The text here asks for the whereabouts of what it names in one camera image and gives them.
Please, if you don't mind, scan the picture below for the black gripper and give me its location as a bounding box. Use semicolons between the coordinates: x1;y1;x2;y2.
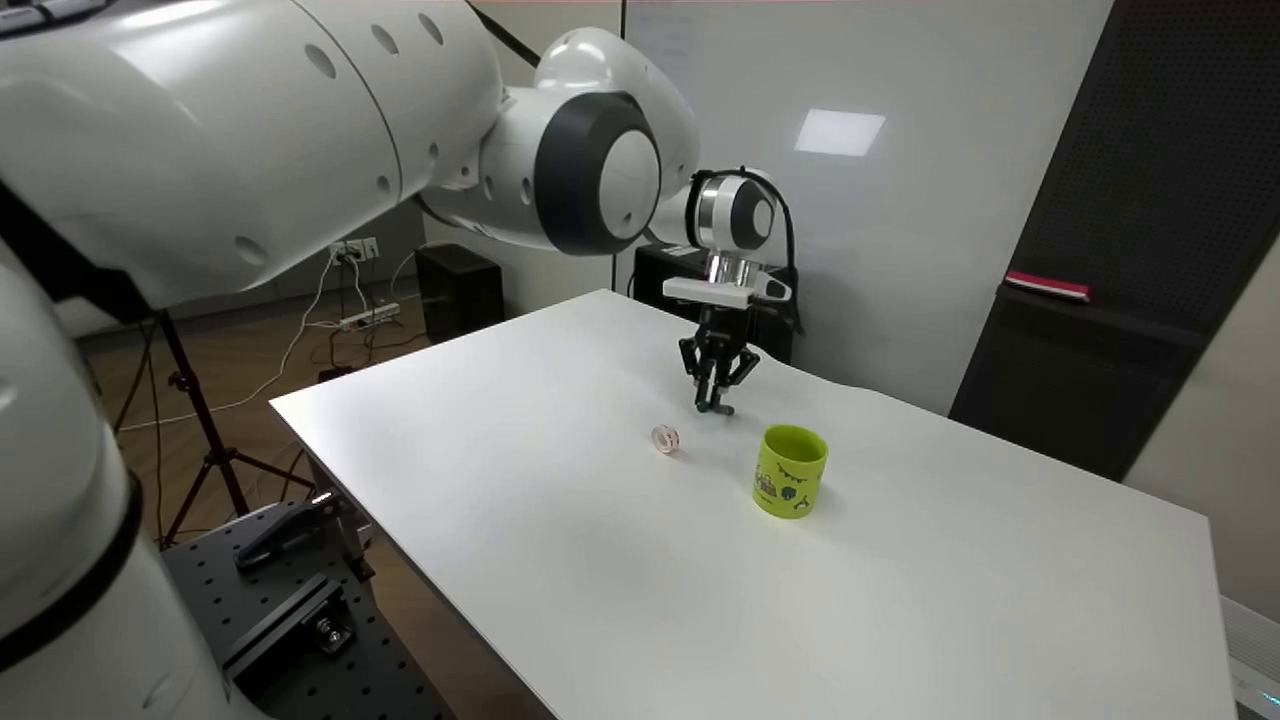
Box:
676;303;764;412

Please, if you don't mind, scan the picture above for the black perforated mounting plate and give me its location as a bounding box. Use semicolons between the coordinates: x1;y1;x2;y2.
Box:
160;500;454;720

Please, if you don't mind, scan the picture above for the green plastic cup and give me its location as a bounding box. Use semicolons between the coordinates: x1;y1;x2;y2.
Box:
747;419;830;523

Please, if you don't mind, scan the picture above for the white floor power strip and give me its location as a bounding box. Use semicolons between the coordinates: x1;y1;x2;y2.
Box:
330;299;405;336

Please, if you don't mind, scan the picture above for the dark wall panel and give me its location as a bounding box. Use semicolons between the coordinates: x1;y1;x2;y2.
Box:
946;0;1280;484

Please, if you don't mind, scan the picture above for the small black speaker box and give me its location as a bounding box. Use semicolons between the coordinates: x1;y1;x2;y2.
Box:
413;242;513;346

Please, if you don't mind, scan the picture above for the wide black computer case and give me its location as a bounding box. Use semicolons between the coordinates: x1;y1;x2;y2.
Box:
627;242;804;368

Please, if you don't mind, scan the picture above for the dark marker pen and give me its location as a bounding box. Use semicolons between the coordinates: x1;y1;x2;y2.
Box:
691;374;740;419

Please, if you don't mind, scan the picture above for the black clamp tool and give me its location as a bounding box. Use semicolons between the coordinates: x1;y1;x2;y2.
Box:
233;491;341;582

